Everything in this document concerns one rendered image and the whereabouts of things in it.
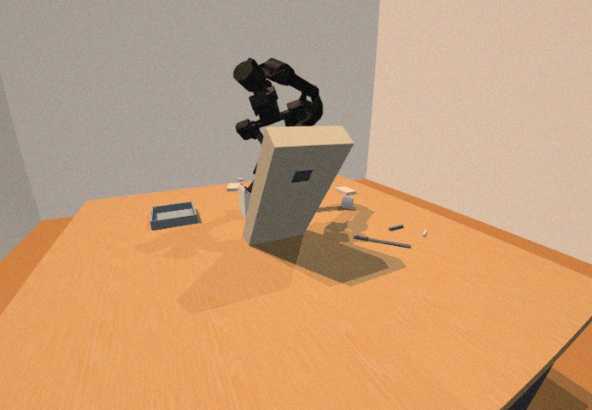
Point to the beige service panel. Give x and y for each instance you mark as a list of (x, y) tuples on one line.
[(295, 169)]

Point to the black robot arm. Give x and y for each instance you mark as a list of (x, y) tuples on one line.
[(253, 77)]

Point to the dark grey thin bar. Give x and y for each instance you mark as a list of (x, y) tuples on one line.
[(382, 241)]

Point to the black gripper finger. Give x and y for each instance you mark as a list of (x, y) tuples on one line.
[(290, 119), (255, 133)]

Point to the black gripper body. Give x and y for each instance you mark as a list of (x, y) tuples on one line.
[(269, 116)]

